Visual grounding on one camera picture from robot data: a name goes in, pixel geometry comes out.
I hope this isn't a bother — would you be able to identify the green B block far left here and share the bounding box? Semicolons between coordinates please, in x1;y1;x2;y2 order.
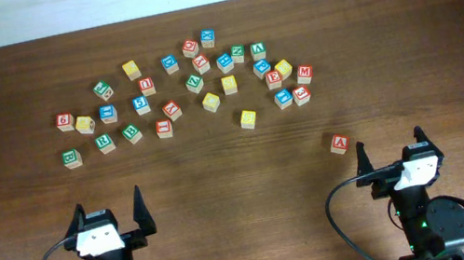
61;149;83;170

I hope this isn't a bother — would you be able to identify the red K block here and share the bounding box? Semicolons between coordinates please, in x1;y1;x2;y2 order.
162;101;182;122

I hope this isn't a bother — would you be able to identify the red U block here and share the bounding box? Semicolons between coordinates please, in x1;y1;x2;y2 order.
138;77;157;96

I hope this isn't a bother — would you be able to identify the green Z block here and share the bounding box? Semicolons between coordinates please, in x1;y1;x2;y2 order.
185;75;204;94

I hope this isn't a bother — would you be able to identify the yellow block right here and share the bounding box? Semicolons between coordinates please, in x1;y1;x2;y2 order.
274;59;293;80

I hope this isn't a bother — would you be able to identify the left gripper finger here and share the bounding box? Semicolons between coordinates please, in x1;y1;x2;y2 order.
132;185;157;236
65;204;86;239

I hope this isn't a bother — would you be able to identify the blue D block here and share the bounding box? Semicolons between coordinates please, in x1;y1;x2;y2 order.
161;54;179;75

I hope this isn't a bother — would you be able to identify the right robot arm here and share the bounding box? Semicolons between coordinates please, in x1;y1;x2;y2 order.
355;127;464;260

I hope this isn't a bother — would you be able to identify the green V block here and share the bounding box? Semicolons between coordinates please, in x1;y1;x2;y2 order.
250;42;267;62

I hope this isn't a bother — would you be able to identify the red Y block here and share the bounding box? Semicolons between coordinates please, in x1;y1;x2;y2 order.
192;54;211;75

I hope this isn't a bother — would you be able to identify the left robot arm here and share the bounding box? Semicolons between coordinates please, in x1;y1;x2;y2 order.
64;186;157;260

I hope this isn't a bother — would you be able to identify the blue block left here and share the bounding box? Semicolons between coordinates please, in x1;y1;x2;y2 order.
99;104;118;124

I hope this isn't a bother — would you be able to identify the red 3 block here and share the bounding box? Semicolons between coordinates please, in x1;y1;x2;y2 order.
292;85;311;106

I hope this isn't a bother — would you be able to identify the red E block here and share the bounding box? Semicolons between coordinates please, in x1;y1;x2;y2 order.
265;70;282;90

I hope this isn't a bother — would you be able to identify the red M block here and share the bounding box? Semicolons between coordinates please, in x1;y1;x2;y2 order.
296;65;313;85

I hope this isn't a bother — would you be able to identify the red 6 block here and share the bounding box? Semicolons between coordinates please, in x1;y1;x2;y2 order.
55;113;75;132

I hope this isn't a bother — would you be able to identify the blue 5 block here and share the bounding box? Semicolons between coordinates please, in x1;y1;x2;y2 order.
132;96;151;116

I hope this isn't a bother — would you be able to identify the green R block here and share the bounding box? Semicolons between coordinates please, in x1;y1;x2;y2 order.
94;133;116;154

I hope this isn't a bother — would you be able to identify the blue X block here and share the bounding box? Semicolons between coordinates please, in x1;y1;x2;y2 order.
199;29;216;48

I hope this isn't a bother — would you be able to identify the yellow block top left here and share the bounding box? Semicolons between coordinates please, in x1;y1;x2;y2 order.
121;60;142;81

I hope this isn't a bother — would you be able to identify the green J block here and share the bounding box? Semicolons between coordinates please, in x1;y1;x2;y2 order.
92;80;115;101

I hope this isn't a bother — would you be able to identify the red C block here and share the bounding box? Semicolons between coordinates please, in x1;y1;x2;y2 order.
182;39;199;59

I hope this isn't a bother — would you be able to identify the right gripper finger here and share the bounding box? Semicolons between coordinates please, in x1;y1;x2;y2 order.
355;141;374;176
413;126;433;149

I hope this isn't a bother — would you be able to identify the red A block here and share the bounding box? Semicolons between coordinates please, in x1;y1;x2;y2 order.
330;134;349;155

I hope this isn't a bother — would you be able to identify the yellow S block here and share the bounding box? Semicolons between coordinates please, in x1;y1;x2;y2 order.
221;75;238;95
240;110;257;130

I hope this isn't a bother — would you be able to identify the blue H block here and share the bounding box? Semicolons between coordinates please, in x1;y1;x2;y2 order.
216;53;235;74

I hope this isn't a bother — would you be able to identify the red I block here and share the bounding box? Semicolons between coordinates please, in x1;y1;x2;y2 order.
156;119;173;139

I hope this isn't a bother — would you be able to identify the blue P block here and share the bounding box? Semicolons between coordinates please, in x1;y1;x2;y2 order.
252;59;271;80

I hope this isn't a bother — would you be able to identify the yellow block centre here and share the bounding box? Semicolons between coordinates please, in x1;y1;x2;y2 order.
202;92;221;113

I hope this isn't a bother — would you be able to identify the green N block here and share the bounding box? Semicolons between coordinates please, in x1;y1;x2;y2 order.
230;45;245;63

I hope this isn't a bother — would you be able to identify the green b block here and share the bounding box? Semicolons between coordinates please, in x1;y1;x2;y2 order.
61;149;83;170
122;124;143;144

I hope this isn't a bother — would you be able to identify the blue block right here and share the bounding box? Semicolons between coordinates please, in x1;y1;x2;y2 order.
274;89;293;110

